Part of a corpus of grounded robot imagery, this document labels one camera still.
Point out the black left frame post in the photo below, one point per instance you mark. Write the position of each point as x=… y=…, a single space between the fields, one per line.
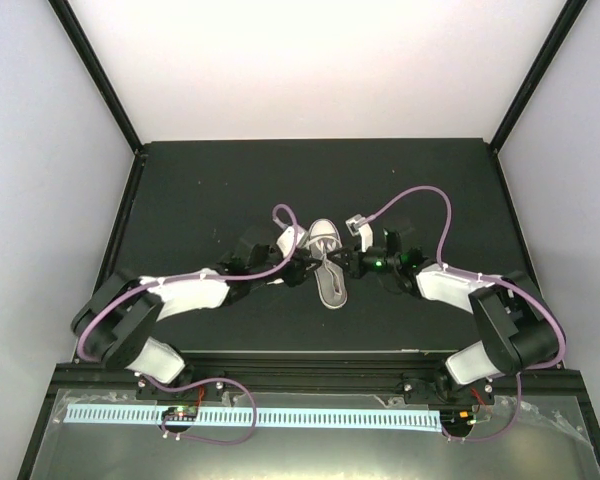
x=89 y=58

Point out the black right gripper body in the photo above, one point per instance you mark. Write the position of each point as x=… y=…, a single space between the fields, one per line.
x=391 y=262

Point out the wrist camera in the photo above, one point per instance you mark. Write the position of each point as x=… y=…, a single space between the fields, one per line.
x=359 y=226
x=293 y=237

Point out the controller circuit board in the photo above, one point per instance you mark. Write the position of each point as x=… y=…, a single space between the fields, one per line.
x=469 y=418
x=180 y=413

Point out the light blue slotted cable duct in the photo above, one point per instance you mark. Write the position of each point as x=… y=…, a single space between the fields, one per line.
x=260 y=417

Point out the right controller circuit board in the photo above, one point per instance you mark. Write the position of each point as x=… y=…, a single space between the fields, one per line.
x=469 y=418

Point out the black right frame post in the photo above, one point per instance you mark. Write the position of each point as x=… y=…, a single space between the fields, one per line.
x=550 y=47

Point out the grey canvas sneaker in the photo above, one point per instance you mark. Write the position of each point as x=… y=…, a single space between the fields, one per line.
x=324 y=237

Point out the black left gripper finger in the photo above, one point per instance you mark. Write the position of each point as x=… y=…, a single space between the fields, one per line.
x=314 y=265
x=316 y=256

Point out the left controller circuit board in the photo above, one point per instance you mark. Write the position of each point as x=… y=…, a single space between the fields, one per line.
x=180 y=413

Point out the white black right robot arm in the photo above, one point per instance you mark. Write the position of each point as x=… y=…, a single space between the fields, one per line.
x=516 y=329

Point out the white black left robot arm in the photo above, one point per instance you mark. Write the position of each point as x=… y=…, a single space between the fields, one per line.
x=114 y=328

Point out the black frame post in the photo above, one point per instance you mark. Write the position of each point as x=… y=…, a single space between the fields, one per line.
x=550 y=47
x=89 y=58

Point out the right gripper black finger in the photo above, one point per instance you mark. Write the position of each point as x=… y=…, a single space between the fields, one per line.
x=341 y=254
x=345 y=267

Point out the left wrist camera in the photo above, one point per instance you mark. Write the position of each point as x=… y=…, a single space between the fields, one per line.
x=293 y=237

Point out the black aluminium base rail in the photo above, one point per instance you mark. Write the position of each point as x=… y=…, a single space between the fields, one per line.
x=415 y=378

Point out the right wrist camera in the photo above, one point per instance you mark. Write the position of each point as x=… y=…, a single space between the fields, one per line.
x=359 y=226

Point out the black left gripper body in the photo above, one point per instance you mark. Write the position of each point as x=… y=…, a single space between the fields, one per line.
x=292 y=277

